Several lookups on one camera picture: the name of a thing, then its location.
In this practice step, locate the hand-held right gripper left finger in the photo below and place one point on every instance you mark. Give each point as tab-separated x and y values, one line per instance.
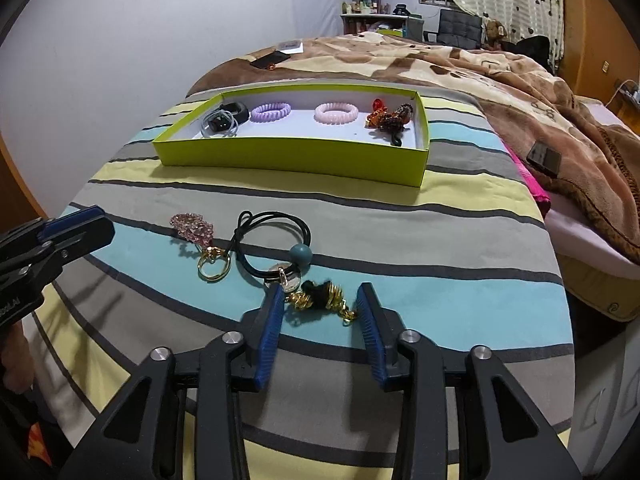
269	345

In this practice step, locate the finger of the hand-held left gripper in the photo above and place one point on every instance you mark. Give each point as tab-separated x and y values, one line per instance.
72	221
90	237

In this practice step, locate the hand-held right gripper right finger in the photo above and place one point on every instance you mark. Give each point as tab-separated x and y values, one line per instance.
371	345

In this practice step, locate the pink rhinestone hair clip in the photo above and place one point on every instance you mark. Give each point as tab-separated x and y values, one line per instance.
192	227

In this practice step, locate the lime green cardboard box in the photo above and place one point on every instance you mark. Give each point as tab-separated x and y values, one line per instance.
300	157

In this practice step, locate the black wristband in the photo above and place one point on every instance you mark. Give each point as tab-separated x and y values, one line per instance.
235	112

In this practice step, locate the person's left hand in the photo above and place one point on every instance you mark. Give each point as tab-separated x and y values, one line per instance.
15	355

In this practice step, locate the pink multicoloured striped cloth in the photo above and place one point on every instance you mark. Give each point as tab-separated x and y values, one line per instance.
530	180

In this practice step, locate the pale pink mattress sheet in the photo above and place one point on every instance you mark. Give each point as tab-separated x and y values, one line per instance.
580	230

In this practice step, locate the yellow bed base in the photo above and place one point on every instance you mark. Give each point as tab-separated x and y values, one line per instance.
605	290

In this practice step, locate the white drawer cabinet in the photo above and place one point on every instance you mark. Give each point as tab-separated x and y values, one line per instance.
610	390

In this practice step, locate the black smartphone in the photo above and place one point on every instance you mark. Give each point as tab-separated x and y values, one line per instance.
269	60

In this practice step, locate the black rectangular device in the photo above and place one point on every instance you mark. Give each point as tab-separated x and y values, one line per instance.
545	157

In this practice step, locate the small white box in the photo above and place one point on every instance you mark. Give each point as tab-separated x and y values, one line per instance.
291	46

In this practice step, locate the brown patterned blanket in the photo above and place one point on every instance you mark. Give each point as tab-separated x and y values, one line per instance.
500	80

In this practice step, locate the green box on desk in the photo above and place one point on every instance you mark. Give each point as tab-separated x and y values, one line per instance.
387	32

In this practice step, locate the white desk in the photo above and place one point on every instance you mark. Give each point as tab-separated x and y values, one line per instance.
370	22

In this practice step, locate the black office chair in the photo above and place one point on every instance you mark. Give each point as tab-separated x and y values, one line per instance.
457	27

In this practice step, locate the brown teddy bear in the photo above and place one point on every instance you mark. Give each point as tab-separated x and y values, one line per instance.
495	32

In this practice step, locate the black desk telephone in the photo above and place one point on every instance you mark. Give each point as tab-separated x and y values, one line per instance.
400	10

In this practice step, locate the black clothing pile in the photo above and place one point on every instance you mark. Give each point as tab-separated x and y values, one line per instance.
532	50

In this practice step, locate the wooden nightstand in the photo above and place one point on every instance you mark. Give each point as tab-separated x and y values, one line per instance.
627	117

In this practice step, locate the white power strip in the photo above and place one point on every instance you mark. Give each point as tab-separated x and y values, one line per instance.
630	92

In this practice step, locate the heart patterned curtain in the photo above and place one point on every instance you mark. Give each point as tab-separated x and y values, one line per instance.
505	0

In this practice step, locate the wooden wardrobe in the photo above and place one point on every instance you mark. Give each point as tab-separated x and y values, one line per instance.
585	25

